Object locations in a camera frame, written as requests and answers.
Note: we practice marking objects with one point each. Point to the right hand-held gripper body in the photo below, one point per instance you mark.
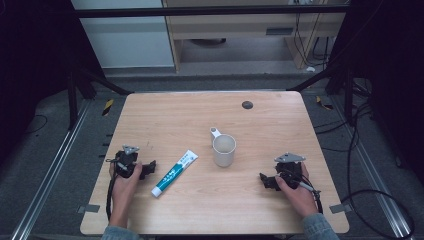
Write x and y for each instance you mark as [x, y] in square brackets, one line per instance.
[289, 170]

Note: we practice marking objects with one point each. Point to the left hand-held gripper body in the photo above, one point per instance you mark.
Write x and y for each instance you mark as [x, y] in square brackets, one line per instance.
[126, 161]

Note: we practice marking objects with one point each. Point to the white and teal toothpaste tube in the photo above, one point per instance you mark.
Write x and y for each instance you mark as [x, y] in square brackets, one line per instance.
[174, 173]

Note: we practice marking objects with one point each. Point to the person's left hand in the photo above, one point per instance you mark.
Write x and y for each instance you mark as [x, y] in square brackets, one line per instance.
[124, 189]

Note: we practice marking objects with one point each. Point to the person's right hand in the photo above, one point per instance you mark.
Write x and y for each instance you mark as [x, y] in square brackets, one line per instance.
[298, 198]

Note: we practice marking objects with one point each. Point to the yellow and black tape strip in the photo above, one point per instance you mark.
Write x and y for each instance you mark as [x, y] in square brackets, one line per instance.
[107, 107]
[324, 103]

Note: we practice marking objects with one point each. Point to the grey tape patch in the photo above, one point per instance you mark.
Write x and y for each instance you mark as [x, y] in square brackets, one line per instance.
[340, 208]
[88, 208]

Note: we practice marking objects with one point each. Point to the black stand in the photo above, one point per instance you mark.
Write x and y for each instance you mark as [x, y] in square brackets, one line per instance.
[343, 83]
[75, 90]

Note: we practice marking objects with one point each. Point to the white cabinet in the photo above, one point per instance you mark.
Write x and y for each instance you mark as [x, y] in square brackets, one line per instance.
[128, 40]

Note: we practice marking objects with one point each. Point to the light wooden desk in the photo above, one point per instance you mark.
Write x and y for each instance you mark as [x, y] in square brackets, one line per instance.
[233, 30]

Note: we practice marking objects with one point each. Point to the aluminium floor rail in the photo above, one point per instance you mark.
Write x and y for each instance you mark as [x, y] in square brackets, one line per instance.
[373, 173]
[50, 176]

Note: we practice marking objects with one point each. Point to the black horizontal frame bar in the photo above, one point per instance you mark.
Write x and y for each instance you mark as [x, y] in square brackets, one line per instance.
[206, 11]

